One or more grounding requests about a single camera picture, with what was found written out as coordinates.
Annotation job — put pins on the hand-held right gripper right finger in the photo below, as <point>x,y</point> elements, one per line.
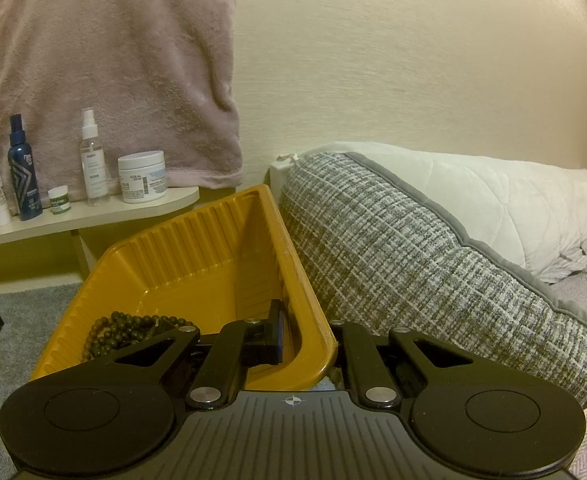
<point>353,350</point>

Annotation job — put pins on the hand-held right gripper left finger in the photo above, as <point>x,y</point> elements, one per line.
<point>277,332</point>

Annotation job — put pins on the orange plastic tray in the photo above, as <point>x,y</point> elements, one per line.
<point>198,260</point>

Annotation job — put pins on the grey woven pillow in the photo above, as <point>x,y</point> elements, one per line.
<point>408,260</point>

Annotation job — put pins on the white cream jar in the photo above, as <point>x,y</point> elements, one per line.
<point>142,180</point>

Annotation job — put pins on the white quilted pillow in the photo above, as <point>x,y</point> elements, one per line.
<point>498,200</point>

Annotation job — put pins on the cream shelf unit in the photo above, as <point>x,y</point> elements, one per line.
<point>78,217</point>

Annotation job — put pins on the clear spray bottle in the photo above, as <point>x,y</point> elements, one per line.
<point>94,170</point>

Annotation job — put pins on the small green jar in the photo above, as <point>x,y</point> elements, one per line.
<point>59,202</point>

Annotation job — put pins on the dark blue spray bottle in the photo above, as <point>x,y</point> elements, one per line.
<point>24,180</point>

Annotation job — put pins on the pink plush towel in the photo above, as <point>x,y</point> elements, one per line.
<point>108,60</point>

